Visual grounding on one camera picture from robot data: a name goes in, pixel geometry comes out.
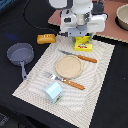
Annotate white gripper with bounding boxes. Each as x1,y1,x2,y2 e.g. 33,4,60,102
60,9,107,37

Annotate yellow toy butter box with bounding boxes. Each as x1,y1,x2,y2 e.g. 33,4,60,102
74,36,92,52

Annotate orange toy bread loaf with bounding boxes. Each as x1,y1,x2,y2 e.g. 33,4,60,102
37,34,56,44

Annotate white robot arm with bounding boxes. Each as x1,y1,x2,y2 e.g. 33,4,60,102
48,0,107,37

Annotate pink toy stove board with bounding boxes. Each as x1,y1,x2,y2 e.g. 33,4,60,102
49,0,128,42

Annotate round wooden plate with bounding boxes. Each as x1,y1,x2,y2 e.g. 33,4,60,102
55,55,83,79

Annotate beige bowl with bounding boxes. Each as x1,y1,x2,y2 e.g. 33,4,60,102
116,4,128,31

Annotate beige striped placemat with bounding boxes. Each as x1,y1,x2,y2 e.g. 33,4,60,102
13,35,114,128

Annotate grey toy frying pan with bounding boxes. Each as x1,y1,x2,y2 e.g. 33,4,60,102
7,43,34,80

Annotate light blue milk carton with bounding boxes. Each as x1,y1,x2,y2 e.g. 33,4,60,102
44,82,63,103

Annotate toy knife wooden handle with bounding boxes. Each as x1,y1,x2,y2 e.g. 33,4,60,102
58,50,97,63

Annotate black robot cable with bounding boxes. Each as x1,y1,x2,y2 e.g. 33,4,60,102
22,0,64,36

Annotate toy fork wooden handle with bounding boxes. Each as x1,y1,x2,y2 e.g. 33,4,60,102
44,72,85,90

